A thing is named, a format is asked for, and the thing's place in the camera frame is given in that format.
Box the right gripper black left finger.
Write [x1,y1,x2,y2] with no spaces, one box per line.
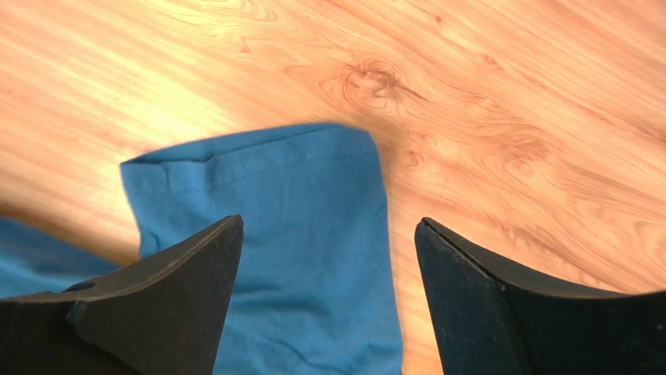
[1,215,244,374]

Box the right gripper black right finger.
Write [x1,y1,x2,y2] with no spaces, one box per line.
[414,218,665,374]

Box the teal blue t shirt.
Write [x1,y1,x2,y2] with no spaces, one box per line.
[1,123,403,374]

